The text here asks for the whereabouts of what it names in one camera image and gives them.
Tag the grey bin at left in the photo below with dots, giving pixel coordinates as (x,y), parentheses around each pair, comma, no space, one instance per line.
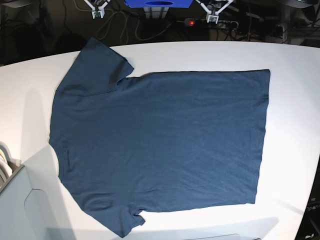
(31,200)

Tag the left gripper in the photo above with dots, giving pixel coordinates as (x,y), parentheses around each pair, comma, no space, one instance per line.
(214,8)

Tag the white power strip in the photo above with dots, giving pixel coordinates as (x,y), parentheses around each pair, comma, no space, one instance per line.
(202,23)

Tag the dark blue T-shirt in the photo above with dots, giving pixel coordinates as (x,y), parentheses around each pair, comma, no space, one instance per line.
(161,142)

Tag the blue box on stand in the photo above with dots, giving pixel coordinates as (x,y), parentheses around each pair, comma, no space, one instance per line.
(158,3)

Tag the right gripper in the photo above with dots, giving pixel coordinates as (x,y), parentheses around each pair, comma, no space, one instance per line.
(97,7)

